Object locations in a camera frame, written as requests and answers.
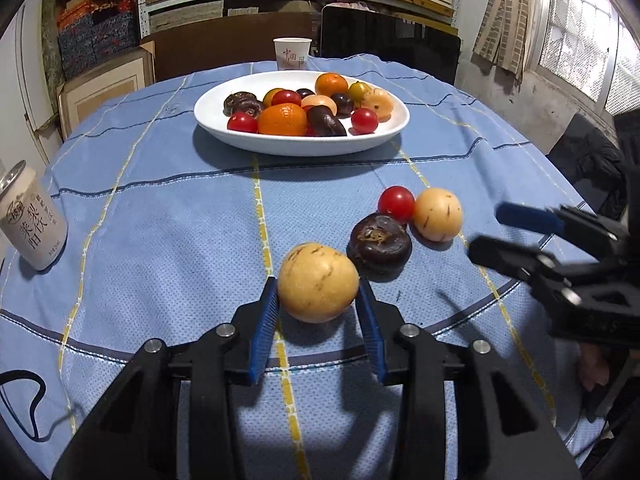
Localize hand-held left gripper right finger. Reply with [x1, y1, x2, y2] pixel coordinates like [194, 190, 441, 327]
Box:
[356, 277, 583, 480]

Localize white oval plate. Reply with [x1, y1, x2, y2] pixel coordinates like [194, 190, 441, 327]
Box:
[194, 71, 411, 157]

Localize beige pepino melon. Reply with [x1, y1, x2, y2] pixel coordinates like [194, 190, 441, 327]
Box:
[361, 88, 396, 122]
[301, 94, 338, 113]
[277, 242, 360, 324]
[413, 188, 464, 242]

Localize brown board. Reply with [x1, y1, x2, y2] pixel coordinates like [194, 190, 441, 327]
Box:
[140, 10, 321, 83]

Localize blue striped tablecloth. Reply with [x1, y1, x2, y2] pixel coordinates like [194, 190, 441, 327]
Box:
[0, 55, 608, 480]

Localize window with white mesh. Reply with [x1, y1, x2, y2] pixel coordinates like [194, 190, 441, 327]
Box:
[537, 0, 640, 118]

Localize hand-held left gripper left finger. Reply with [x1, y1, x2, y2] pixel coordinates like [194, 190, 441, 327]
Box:
[51, 276, 281, 480]

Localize orange mandarin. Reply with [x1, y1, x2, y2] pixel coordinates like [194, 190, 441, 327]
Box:
[315, 73, 349, 98]
[257, 103, 308, 137]

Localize mottled green stone slab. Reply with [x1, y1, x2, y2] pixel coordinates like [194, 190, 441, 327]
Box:
[40, 0, 66, 86]

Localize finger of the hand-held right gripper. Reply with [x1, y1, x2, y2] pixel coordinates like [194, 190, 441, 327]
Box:
[495, 201, 628, 261]
[467, 235, 606, 311]

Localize black jacket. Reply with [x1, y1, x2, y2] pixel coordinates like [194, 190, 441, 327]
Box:
[547, 130, 628, 221]

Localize dark water chestnut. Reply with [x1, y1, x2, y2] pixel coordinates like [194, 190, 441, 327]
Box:
[306, 105, 348, 138]
[231, 98, 266, 118]
[223, 91, 257, 111]
[347, 213, 413, 277]

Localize white wooden plank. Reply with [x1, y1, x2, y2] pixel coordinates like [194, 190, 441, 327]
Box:
[14, 7, 51, 161]

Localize brick pattern wallpaper strips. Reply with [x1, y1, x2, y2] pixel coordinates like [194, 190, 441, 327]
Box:
[472, 0, 553, 83]

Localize wooden picture frame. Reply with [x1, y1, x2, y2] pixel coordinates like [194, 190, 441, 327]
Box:
[56, 42, 156, 141]

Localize white paper cup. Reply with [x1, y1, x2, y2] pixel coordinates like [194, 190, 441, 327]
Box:
[273, 37, 313, 72]

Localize black cable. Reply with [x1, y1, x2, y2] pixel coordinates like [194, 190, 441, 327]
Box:
[0, 369, 49, 442]

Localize stack of dark blue boxes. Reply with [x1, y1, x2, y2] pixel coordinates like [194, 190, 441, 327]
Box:
[57, 0, 141, 79]

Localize person's right hand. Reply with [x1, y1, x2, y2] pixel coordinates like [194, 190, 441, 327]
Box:
[576, 342, 615, 393]

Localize beige drink can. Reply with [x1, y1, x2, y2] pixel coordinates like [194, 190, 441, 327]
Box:
[0, 160, 68, 272]

